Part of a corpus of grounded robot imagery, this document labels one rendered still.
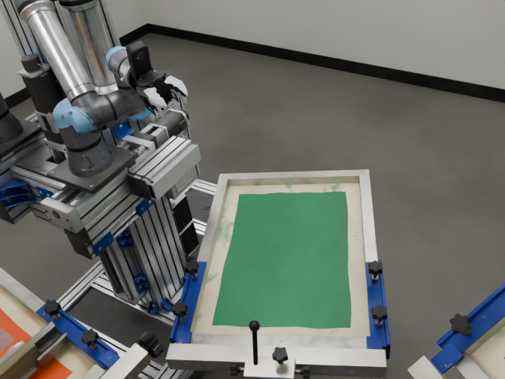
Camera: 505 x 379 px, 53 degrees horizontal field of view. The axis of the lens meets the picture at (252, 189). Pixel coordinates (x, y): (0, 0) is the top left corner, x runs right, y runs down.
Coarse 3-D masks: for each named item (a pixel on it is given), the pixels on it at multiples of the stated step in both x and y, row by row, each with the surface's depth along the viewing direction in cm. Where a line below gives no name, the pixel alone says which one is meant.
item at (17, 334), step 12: (0, 312) 155; (0, 324) 152; (12, 324) 152; (0, 336) 149; (12, 336) 149; (24, 336) 149; (0, 348) 146; (36, 372) 141; (48, 372) 140; (60, 372) 140; (72, 372) 140
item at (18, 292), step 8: (0, 272) 162; (0, 280) 159; (8, 280) 159; (16, 280) 159; (8, 288) 157; (16, 288) 157; (24, 288) 157; (16, 296) 155; (24, 296) 155; (32, 296) 155; (24, 304) 154; (32, 304) 153; (40, 304) 153; (32, 312) 153; (72, 344) 145; (80, 352) 144; (96, 368) 137; (88, 376) 136; (96, 376) 136
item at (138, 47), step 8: (128, 48) 115; (136, 48) 115; (144, 48) 116; (128, 56) 118; (136, 56) 116; (144, 56) 118; (136, 64) 119; (144, 64) 120; (136, 72) 121; (144, 72) 123
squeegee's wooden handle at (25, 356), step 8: (24, 344) 135; (32, 344) 135; (16, 352) 134; (24, 352) 134; (32, 352) 135; (8, 360) 132; (16, 360) 132; (24, 360) 134; (32, 360) 137; (0, 368) 130; (8, 368) 131; (16, 368) 133; (24, 368) 135; (0, 376) 129; (8, 376) 132; (16, 376) 134
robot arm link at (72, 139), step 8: (64, 104) 160; (56, 112) 157; (64, 112) 156; (56, 120) 158; (64, 120) 156; (64, 128) 158; (72, 128) 158; (104, 128) 165; (64, 136) 161; (72, 136) 160; (80, 136) 160; (88, 136) 162; (96, 136) 165; (72, 144) 162; (80, 144) 162; (88, 144) 163
